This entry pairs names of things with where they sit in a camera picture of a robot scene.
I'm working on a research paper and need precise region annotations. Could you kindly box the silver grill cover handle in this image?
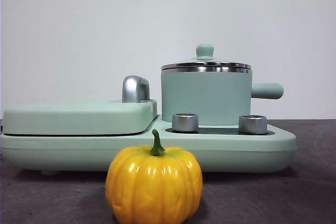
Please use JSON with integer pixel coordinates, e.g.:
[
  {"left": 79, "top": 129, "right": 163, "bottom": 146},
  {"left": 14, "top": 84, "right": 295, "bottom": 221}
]
[{"left": 121, "top": 76, "right": 151, "bottom": 103}]

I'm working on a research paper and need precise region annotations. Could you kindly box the silver control knob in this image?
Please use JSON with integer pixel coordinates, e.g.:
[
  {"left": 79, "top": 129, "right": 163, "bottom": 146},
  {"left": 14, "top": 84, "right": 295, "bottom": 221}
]
[
  {"left": 238, "top": 114, "right": 268, "bottom": 134},
  {"left": 172, "top": 113, "right": 200, "bottom": 132}
]

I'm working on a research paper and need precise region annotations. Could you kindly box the glass lid with green knob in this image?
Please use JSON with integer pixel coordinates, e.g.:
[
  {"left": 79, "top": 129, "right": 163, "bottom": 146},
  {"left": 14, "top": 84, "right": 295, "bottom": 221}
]
[{"left": 161, "top": 44, "right": 252, "bottom": 74}]

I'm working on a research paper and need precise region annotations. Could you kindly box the yellow plastic pumpkin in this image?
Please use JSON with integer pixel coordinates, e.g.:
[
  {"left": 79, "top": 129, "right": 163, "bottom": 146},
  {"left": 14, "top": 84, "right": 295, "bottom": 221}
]
[{"left": 105, "top": 129, "right": 203, "bottom": 222}]

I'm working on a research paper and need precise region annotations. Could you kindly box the green steamer pot with handle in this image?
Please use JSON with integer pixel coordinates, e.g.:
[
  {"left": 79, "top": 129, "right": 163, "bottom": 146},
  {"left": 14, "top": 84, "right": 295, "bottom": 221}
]
[{"left": 161, "top": 67, "right": 284, "bottom": 126}]

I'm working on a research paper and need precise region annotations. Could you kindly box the green hinged grill cover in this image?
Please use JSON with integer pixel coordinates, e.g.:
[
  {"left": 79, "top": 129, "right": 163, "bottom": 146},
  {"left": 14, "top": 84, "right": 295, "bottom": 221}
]
[{"left": 2, "top": 99, "right": 158, "bottom": 136}]

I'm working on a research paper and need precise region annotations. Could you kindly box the green breakfast machine base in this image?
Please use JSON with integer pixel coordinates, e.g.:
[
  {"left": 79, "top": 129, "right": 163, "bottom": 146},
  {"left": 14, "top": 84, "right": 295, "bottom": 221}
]
[{"left": 0, "top": 115, "right": 297, "bottom": 176}]

